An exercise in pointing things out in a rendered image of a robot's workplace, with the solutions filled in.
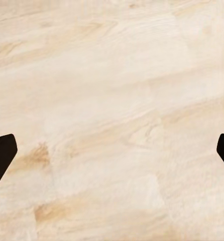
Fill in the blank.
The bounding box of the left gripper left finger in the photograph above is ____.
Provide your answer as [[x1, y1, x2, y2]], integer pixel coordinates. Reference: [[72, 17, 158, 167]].
[[0, 134, 18, 180]]

